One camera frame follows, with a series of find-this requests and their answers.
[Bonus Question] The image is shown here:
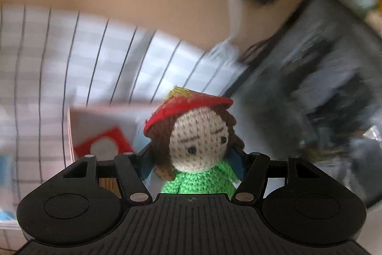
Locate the crochet doll green dress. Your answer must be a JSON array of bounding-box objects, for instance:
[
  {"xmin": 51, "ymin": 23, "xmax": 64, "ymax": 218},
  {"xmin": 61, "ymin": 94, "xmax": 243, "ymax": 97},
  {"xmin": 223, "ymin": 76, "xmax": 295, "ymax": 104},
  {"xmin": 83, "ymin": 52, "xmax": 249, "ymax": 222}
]
[{"xmin": 143, "ymin": 87, "xmax": 245, "ymax": 197}]

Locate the pink storage box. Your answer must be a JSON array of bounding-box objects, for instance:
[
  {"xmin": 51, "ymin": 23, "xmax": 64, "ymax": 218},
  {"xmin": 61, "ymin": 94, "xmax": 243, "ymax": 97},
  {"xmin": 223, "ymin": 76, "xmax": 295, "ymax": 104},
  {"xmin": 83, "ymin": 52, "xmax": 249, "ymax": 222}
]
[{"xmin": 67, "ymin": 101, "xmax": 159, "ymax": 161}]

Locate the white black checkered tablecloth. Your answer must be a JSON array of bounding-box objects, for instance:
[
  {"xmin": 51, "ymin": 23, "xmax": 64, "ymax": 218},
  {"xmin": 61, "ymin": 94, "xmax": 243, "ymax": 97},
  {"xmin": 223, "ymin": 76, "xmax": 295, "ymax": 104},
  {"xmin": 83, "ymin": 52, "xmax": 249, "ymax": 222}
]
[{"xmin": 1, "ymin": 5, "xmax": 244, "ymax": 252}]

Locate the white power cable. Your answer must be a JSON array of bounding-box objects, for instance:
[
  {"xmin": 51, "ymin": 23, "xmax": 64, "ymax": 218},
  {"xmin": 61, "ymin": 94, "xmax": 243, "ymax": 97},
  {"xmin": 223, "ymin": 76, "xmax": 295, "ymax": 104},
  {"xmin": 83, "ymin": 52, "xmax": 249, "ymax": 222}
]
[{"xmin": 227, "ymin": 0, "xmax": 249, "ymax": 47}]

